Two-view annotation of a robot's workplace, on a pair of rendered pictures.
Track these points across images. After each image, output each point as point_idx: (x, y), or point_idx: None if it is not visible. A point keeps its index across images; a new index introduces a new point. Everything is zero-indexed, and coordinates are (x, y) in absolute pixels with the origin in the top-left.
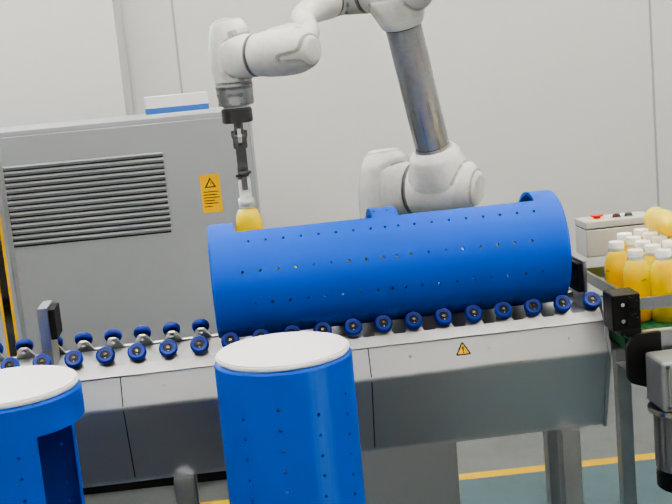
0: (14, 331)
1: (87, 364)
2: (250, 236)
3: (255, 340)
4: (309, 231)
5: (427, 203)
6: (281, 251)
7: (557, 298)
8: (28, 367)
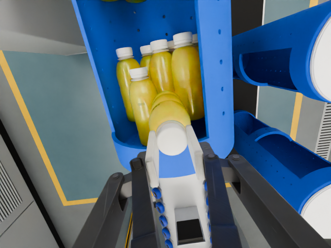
0: (125, 247)
1: (190, 192)
2: (218, 111)
3: (328, 77)
4: (214, 14)
5: None
6: (230, 64)
7: None
8: (309, 212)
